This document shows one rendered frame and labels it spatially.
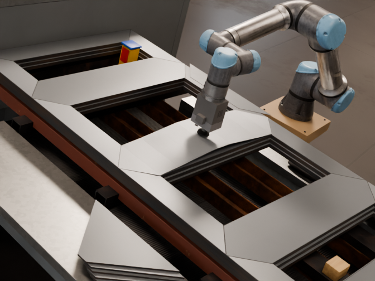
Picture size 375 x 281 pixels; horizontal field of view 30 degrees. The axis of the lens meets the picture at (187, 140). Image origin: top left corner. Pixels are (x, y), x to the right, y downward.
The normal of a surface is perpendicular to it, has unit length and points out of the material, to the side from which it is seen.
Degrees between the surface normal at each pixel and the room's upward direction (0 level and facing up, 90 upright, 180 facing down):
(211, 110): 90
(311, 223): 0
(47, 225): 0
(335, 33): 84
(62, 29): 90
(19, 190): 0
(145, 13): 90
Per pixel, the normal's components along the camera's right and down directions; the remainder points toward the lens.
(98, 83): 0.23, -0.84
